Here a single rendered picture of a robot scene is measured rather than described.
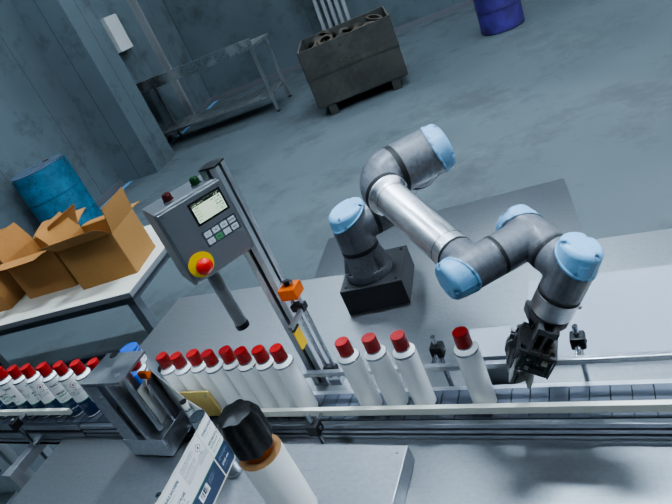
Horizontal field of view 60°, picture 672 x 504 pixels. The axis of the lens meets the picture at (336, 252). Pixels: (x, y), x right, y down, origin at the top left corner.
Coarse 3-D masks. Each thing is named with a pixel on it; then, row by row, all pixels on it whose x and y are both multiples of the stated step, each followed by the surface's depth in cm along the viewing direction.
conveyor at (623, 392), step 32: (640, 384) 113; (96, 416) 177; (352, 416) 135; (384, 416) 131; (416, 416) 128; (448, 416) 124; (480, 416) 121; (512, 416) 118; (544, 416) 115; (576, 416) 112; (608, 416) 109; (640, 416) 107
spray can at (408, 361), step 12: (396, 336) 120; (396, 348) 121; (408, 348) 121; (396, 360) 122; (408, 360) 121; (420, 360) 124; (408, 372) 122; (420, 372) 123; (408, 384) 125; (420, 384) 124; (420, 396) 126; (432, 396) 127
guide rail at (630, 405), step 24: (264, 408) 144; (288, 408) 141; (312, 408) 138; (336, 408) 134; (360, 408) 131; (384, 408) 128; (408, 408) 126; (432, 408) 123; (456, 408) 121; (480, 408) 118; (504, 408) 116; (528, 408) 114; (552, 408) 112; (576, 408) 110; (600, 408) 108; (624, 408) 106; (648, 408) 105
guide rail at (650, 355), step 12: (492, 360) 122; (504, 360) 120; (564, 360) 114; (576, 360) 113; (588, 360) 112; (600, 360) 111; (612, 360) 110; (624, 360) 110; (636, 360) 109; (648, 360) 108; (312, 372) 141; (324, 372) 139; (336, 372) 138
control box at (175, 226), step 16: (176, 192) 129; (192, 192) 125; (224, 192) 128; (144, 208) 128; (160, 208) 123; (176, 208) 123; (160, 224) 122; (176, 224) 124; (192, 224) 126; (208, 224) 128; (240, 224) 132; (160, 240) 132; (176, 240) 124; (192, 240) 126; (224, 240) 130; (240, 240) 133; (176, 256) 127; (192, 256) 127; (208, 256) 129; (224, 256) 131; (192, 272) 128
